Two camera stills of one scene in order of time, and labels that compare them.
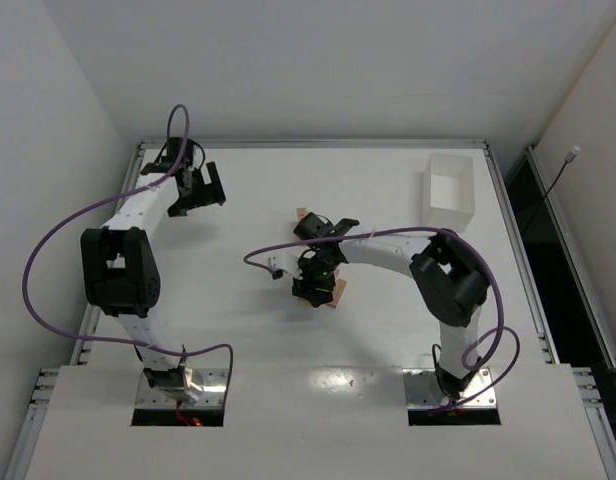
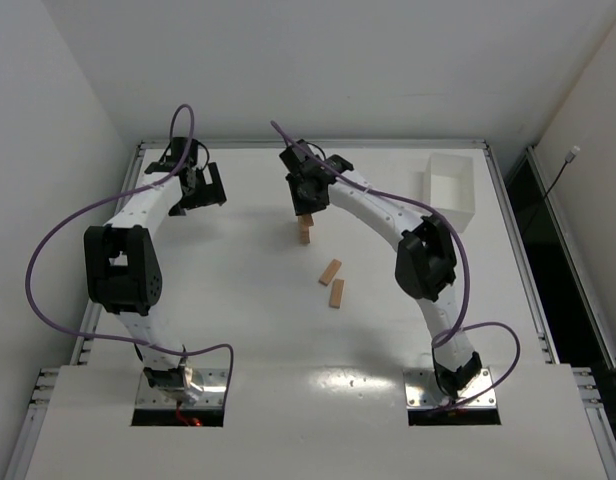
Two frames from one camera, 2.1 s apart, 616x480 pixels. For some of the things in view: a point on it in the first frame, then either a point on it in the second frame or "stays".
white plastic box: x=448 y=191 stays
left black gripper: x=203 y=187 stays
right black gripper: x=310 y=288 to x=311 y=198
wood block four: x=339 y=288 stays
